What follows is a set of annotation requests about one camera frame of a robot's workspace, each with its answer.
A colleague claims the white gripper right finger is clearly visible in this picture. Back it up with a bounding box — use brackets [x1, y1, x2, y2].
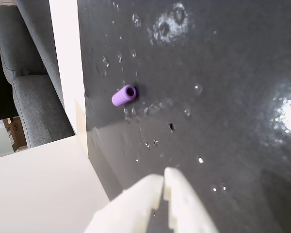
[162, 166, 220, 233]

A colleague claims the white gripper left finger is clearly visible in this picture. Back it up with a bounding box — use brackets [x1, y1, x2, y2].
[83, 173, 166, 233]

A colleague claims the purple ribbed pen grip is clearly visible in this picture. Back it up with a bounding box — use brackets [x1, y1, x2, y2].
[111, 84, 138, 107]

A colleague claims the dark grey plastic table cover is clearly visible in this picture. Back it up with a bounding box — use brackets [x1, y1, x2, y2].
[77, 0, 291, 233]

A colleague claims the brown cardboard box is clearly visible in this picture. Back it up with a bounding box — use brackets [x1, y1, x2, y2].
[2, 116, 28, 151]

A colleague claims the grey fabric sofa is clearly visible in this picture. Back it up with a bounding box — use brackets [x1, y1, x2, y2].
[0, 0, 76, 148]

